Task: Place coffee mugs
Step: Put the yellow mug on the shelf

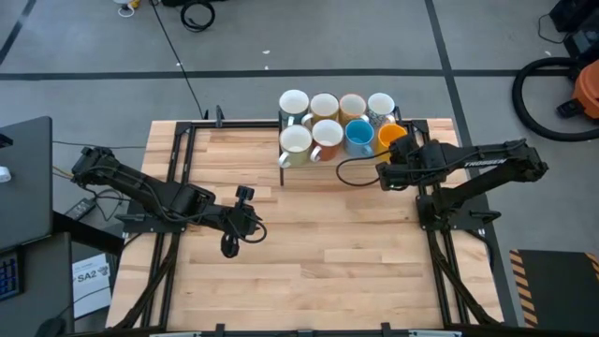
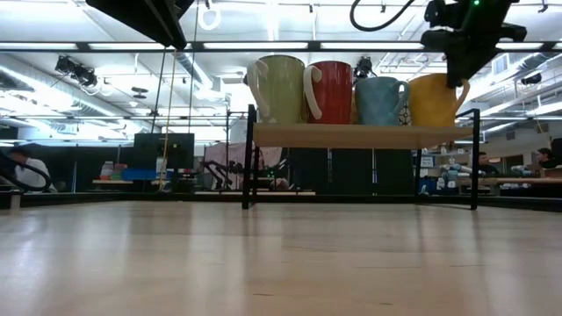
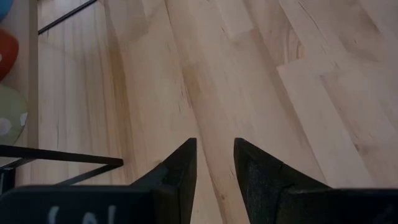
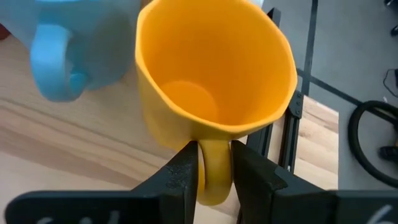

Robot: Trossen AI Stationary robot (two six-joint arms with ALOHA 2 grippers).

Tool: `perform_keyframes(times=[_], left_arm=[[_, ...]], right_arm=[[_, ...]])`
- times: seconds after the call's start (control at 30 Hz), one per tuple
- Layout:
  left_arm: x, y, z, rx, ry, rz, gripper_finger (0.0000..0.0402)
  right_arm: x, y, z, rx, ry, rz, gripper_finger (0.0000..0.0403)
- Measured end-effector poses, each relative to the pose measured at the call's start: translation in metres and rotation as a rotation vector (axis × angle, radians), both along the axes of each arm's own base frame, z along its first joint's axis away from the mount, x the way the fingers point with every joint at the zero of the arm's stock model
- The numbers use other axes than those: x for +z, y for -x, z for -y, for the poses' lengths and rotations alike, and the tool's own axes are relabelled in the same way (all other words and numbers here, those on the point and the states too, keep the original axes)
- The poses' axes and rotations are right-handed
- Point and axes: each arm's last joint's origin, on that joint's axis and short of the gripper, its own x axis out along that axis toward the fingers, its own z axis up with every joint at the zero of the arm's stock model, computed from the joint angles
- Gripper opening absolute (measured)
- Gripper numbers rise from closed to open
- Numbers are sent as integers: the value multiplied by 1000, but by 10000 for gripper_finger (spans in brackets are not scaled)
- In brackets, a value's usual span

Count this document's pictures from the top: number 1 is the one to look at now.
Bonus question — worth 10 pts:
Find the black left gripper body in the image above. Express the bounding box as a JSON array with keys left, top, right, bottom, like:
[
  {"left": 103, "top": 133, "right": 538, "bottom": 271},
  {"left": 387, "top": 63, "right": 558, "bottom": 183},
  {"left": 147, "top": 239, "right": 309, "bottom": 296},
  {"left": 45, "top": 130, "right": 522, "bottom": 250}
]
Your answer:
[{"left": 218, "top": 184, "right": 262, "bottom": 259}]

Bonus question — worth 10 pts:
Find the mustard yellow mug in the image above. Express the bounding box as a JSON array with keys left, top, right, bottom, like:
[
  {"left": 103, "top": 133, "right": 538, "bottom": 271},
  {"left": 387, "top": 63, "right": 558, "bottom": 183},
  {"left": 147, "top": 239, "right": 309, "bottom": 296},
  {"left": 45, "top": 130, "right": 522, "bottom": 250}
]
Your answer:
[{"left": 301, "top": 92, "right": 340, "bottom": 126}]

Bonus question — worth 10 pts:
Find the thin black cable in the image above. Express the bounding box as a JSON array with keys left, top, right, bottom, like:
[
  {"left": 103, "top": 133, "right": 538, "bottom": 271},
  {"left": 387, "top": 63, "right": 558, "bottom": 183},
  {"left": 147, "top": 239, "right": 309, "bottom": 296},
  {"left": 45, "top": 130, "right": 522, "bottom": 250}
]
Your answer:
[{"left": 51, "top": 139, "right": 147, "bottom": 151}]

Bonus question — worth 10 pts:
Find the black desk crossbar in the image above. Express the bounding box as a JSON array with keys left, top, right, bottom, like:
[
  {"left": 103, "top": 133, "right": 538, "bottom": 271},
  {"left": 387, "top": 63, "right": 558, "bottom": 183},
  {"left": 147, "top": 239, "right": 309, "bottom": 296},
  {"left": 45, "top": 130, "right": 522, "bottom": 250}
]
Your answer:
[{"left": 51, "top": 210, "right": 125, "bottom": 256}]

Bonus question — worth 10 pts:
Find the black equipment case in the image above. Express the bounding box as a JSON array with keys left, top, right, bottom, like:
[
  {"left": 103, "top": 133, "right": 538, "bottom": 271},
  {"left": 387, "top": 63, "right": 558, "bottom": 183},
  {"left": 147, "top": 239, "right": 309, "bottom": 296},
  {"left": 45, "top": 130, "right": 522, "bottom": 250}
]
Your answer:
[
  {"left": 548, "top": 0, "right": 599, "bottom": 34},
  {"left": 563, "top": 21, "right": 599, "bottom": 62}
]

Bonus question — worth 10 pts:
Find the black hazard-striped mat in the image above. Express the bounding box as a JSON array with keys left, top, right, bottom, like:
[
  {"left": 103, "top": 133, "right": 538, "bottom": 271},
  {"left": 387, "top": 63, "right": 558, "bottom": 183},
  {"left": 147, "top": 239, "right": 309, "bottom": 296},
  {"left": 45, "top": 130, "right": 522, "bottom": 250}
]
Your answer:
[{"left": 508, "top": 248, "right": 599, "bottom": 329}]

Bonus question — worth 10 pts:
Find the light blue mug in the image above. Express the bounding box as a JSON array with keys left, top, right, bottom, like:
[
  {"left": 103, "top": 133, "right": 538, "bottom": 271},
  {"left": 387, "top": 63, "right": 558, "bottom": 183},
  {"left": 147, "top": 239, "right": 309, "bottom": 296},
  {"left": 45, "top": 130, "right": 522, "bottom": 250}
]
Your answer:
[{"left": 343, "top": 118, "right": 377, "bottom": 159}]

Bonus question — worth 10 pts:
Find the white printed paper sheet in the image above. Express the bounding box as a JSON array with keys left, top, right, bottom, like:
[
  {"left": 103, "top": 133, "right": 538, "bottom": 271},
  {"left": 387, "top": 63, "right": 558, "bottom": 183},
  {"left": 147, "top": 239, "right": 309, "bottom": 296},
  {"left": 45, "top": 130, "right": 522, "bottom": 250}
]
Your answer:
[{"left": 71, "top": 252, "right": 113, "bottom": 320}]

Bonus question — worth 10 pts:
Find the dark grey desk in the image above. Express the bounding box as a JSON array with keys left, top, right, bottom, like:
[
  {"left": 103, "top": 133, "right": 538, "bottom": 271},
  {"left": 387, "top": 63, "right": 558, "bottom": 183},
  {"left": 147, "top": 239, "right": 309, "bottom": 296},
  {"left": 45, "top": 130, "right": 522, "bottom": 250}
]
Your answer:
[{"left": 0, "top": 231, "right": 75, "bottom": 337}]

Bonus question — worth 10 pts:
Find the orange mug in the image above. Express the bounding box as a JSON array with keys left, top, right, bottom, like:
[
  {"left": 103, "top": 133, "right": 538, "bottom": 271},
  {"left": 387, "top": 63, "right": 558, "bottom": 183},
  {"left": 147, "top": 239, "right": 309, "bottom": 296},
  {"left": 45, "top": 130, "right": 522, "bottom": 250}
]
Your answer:
[{"left": 375, "top": 122, "right": 409, "bottom": 163}]

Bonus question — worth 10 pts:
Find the yellow patterned mug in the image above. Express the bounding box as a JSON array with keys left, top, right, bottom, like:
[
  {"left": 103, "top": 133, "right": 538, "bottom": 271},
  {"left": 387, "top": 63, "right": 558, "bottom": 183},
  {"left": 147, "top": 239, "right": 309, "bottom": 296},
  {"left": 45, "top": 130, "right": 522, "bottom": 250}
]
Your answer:
[{"left": 338, "top": 93, "right": 370, "bottom": 127}]

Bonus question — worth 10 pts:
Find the light green mug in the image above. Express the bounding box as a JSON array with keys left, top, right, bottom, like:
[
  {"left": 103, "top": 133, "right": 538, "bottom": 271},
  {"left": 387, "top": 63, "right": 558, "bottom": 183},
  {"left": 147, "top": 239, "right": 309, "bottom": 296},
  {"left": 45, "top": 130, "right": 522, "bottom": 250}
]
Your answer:
[{"left": 277, "top": 124, "right": 315, "bottom": 169}]

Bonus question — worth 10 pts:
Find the red mug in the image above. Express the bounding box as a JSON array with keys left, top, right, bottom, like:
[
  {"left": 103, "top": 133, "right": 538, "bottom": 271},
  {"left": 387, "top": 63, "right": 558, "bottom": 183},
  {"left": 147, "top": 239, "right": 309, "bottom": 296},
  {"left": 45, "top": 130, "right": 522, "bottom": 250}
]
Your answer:
[{"left": 310, "top": 119, "right": 346, "bottom": 164}]

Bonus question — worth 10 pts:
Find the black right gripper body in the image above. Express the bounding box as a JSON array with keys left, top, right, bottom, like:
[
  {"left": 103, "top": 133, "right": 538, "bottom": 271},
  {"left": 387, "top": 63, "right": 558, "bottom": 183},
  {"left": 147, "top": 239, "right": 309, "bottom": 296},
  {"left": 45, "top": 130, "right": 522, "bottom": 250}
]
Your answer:
[{"left": 375, "top": 133, "right": 423, "bottom": 192}]

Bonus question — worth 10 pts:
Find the wooden shelf with black legs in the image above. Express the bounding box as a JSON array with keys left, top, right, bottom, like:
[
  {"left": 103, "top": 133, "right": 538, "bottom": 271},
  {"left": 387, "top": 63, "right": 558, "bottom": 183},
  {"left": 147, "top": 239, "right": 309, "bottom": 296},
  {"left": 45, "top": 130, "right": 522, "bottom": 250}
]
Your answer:
[{"left": 277, "top": 110, "right": 406, "bottom": 188}]

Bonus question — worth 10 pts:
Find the coiled black cable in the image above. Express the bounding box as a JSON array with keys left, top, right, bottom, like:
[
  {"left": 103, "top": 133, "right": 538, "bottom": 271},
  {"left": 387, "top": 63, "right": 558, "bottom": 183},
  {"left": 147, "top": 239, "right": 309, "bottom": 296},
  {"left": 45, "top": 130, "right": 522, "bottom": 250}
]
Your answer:
[{"left": 180, "top": 0, "right": 216, "bottom": 33}]

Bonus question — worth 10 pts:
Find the white cable loop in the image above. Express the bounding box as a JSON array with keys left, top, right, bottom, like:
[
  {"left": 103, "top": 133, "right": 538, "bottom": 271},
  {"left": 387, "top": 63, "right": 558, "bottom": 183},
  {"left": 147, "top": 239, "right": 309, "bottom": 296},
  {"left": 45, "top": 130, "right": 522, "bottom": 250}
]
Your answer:
[{"left": 111, "top": 0, "right": 137, "bottom": 19}]

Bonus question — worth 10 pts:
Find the grey cabinet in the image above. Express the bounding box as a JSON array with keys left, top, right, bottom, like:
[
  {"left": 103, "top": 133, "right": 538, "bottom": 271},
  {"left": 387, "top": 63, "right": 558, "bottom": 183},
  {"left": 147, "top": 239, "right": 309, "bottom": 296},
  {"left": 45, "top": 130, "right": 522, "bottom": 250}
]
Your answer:
[{"left": 0, "top": 115, "right": 53, "bottom": 252}]

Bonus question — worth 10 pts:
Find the backlit black keyboard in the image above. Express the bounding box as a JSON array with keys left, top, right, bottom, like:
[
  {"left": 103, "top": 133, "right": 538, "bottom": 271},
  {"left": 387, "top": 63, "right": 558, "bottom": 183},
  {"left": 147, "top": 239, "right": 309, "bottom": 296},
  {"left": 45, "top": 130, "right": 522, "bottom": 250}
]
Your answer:
[{"left": 0, "top": 250, "right": 22, "bottom": 300}]

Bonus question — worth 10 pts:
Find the orange shop vacuum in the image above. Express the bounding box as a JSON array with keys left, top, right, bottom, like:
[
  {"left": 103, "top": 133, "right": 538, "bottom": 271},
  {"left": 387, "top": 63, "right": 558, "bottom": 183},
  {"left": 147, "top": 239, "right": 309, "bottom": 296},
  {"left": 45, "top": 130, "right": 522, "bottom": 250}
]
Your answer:
[
  {"left": 556, "top": 58, "right": 599, "bottom": 121},
  {"left": 511, "top": 56, "right": 599, "bottom": 142}
]

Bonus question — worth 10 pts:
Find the long black floor cable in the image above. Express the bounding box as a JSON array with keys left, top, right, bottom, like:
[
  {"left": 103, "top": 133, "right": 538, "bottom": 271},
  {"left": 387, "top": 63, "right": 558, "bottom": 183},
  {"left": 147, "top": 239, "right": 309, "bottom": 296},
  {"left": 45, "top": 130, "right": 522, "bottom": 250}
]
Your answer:
[{"left": 150, "top": 0, "right": 208, "bottom": 121}]

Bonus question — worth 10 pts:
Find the black metal rig frame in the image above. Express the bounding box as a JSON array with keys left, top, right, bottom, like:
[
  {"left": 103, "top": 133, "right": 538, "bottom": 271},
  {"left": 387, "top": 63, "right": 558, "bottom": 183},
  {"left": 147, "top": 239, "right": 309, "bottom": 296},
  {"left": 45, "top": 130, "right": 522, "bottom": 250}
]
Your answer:
[{"left": 111, "top": 105, "right": 504, "bottom": 337}]

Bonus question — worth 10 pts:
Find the teal mug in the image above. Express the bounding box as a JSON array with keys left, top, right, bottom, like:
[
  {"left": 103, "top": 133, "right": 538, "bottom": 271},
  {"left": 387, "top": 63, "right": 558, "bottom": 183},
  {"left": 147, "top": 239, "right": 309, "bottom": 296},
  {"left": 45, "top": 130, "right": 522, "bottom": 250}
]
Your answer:
[{"left": 277, "top": 88, "right": 311, "bottom": 127}]

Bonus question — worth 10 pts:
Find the black power brick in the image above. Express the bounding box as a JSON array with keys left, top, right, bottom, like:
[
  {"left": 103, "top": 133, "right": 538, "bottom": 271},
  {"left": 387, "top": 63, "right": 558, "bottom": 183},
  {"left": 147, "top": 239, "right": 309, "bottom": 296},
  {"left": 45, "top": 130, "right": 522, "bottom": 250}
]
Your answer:
[{"left": 65, "top": 198, "right": 97, "bottom": 221}]

